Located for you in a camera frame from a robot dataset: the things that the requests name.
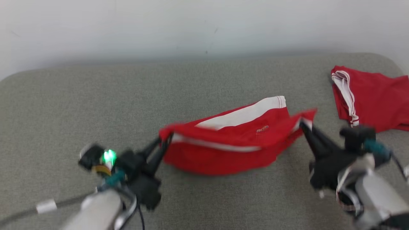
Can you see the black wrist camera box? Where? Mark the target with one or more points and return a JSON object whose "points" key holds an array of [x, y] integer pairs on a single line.
{"points": [[92, 156], [356, 137]]}

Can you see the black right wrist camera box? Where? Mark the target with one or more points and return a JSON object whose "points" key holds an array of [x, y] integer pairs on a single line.
{"points": [[356, 137]]}

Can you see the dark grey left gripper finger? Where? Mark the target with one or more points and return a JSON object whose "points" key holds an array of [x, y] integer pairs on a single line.
{"points": [[150, 148], [158, 156]]}

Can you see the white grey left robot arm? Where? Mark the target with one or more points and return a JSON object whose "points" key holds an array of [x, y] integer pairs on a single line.
{"points": [[96, 210]]}

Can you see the red jersey with white trim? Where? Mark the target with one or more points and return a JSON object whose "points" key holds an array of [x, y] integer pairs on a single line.
{"points": [[377, 95]]}

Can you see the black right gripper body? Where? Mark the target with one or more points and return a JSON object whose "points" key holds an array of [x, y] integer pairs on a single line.
{"points": [[329, 169]]}

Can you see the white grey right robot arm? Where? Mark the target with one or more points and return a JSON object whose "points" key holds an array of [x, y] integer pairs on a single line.
{"points": [[377, 191]]}

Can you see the red shorts with white stripes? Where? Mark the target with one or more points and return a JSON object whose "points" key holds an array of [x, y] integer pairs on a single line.
{"points": [[223, 159]]}

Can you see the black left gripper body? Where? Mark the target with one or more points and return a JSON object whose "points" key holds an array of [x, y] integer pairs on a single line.
{"points": [[140, 182]]}

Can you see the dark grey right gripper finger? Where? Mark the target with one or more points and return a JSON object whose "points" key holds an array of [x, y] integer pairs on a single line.
{"points": [[326, 145], [313, 147]]}

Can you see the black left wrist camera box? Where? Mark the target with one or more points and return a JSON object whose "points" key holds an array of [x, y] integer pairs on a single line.
{"points": [[92, 156]]}

